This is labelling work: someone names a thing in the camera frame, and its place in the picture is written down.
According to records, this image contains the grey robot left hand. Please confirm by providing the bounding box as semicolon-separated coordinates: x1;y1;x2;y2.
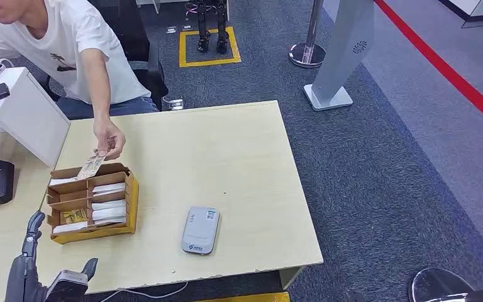
4;210;51;302

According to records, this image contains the person's left hand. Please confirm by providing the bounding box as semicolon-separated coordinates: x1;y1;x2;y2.
92;118;126;161

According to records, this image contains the white key card stack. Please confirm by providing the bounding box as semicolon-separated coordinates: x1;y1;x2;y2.
48;177;78;187
92;182;126;196
53;221;88;234
91;199;126;211
92;209;126;226

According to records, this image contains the cardboard card organizer box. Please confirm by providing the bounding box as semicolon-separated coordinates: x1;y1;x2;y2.
45;162;140;245

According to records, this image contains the person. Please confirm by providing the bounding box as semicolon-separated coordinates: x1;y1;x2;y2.
0;0;161;161

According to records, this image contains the grey card reader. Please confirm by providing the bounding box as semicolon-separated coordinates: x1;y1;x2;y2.
180;206;221;256

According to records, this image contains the yellow packet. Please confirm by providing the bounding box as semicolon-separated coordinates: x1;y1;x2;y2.
61;209;88;225

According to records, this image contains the white box stand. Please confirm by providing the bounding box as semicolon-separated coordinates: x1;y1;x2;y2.
0;66;72;167

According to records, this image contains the black office chair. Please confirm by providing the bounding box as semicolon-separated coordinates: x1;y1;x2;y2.
41;0;169;111

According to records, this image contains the small black humanoid robot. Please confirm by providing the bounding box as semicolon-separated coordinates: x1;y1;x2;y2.
185;0;231;55

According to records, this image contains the yellow floor tape strip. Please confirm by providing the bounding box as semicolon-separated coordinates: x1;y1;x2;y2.
193;291;291;302

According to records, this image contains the pale table leg panel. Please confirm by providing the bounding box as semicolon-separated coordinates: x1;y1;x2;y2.
279;265;308;291

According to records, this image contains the grey kiosk stand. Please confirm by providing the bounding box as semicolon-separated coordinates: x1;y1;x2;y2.
303;0;375;112

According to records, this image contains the red barrier belt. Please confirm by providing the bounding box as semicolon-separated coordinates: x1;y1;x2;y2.
374;0;483;137

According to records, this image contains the chrome stanchion base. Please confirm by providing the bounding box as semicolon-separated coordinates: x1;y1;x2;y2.
408;267;475;302

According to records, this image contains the white floor cable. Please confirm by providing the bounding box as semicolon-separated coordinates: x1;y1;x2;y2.
99;281;189;302

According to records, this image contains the chrome stanchion post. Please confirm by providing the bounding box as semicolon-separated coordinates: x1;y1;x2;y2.
288;0;327;69

